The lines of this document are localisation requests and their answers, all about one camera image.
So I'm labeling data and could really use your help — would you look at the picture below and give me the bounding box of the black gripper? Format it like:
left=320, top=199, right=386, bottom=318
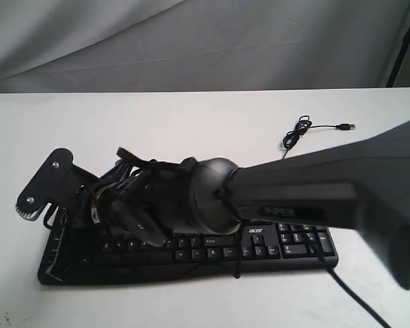
left=46, top=160, right=175, bottom=282

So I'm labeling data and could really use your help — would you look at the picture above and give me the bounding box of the black usb cable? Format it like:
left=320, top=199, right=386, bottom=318
left=279, top=115, right=357, bottom=160

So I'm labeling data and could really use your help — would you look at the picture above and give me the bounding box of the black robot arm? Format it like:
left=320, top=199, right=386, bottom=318
left=38, top=120, right=410, bottom=289

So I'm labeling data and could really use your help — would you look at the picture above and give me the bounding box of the black tripod stand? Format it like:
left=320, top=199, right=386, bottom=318
left=385, top=24, right=410, bottom=88

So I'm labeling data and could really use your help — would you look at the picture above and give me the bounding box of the black acer keyboard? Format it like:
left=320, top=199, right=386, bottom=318
left=38, top=221, right=339, bottom=286

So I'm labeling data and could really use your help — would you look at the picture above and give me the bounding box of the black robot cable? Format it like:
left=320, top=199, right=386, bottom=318
left=177, top=218, right=394, bottom=328

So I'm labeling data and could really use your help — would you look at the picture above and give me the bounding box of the grey backdrop cloth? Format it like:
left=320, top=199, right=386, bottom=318
left=0, top=1, right=410, bottom=93

